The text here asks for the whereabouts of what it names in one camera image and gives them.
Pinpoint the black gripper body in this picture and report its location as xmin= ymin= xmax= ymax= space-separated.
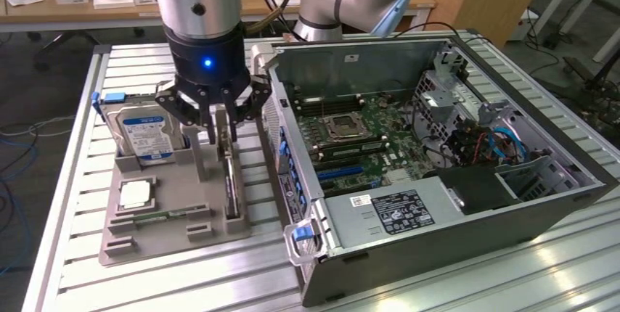
xmin=164 ymin=25 xmax=252 ymax=91

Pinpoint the NVIDIA graphics card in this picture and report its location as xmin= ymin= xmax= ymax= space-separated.
xmin=214 ymin=107 xmax=244 ymax=219

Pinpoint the hard disk with blue caddy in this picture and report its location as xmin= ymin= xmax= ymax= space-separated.
xmin=89 ymin=86 xmax=188 ymax=166

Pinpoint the black RAM slot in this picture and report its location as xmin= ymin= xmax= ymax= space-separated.
xmin=308 ymin=136 xmax=383 ymax=148
xmin=294 ymin=97 xmax=363 ymax=108
xmin=295 ymin=101 xmax=365 ymax=112
xmin=316 ymin=148 xmax=390 ymax=161
xmin=298 ymin=104 xmax=365 ymax=116
xmin=292 ymin=94 xmax=362 ymax=104
xmin=314 ymin=144 xmax=389 ymax=156
xmin=311 ymin=140 xmax=386 ymax=152

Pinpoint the metal CPU socket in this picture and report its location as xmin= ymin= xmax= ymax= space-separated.
xmin=324 ymin=112 xmax=369 ymax=142

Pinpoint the silver CPU chip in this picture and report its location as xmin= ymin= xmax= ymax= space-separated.
xmin=117 ymin=182 xmax=152 ymax=208

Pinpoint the flat white box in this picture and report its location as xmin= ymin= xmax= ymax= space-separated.
xmin=91 ymin=0 xmax=136 ymax=11

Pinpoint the blue expansion slot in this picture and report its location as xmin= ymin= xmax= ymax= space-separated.
xmin=316 ymin=165 xmax=365 ymax=181

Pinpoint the green RAM stick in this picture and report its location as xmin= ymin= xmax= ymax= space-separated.
xmin=132 ymin=208 xmax=189 ymax=221

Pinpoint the black chair base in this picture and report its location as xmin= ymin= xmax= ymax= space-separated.
xmin=26 ymin=28 xmax=100 ymax=72

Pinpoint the green Dell motherboard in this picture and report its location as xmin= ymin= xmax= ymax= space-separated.
xmin=290 ymin=92 xmax=422 ymax=197

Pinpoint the grey parts rack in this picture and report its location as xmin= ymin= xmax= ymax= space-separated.
xmin=99 ymin=108 xmax=255 ymax=268

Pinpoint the perforated metal drive cage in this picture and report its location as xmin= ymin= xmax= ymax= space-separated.
xmin=414 ymin=45 xmax=490 ymax=146

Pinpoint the grey power supply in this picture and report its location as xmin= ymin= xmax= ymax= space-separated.
xmin=322 ymin=176 xmax=466 ymax=255

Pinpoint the wooden cabinet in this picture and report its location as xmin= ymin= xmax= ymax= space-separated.
xmin=403 ymin=0 xmax=556 ymax=49

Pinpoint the open grey PC case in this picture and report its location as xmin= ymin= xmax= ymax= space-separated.
xmin=250 ymin=34 xmax=620 ymax=308

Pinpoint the grey disk bay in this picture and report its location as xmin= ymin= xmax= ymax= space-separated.
xmin=493 ymin=155 xmax=582 ymax=202

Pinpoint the black floor equipment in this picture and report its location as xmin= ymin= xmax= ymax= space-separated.
xmin=561 ymin=54 xmax=620 ymax=128

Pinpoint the white floor cable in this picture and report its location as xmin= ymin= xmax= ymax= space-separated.
xmin=0 ymin=115 xmax=76 ymax=138

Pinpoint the blue floor cable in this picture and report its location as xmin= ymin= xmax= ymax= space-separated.
xmin=0 ymin=137 xmax=42 ymax=276

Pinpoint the black cable behind case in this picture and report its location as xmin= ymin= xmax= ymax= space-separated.
xmin=399 ymin=20 xmax=487 ymax=41

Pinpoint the red black twisted wire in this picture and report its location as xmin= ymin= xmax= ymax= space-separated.
xmin=471 ymin=131 xmax=491 ymax=163

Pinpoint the blue SATA wire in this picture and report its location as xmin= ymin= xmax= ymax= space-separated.
xmin=486 ymin=127 xmax=526 ymax=165

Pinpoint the white table frame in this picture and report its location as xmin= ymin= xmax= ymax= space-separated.
xmin=526 ymin=0 xmax=620 ymax=63

